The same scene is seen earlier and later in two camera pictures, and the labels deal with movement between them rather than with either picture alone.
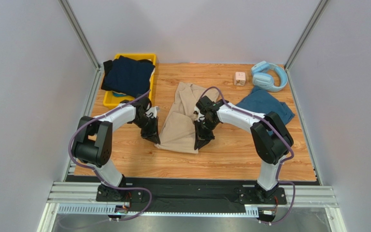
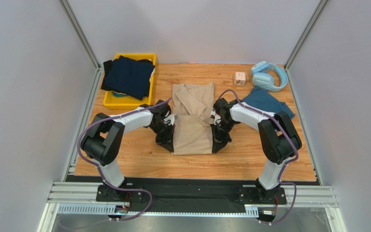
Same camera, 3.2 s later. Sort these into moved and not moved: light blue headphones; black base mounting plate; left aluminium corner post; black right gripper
Moved: black right gripper
Not moved: light blue headphones; black base mounting plate; left aluminium corner post
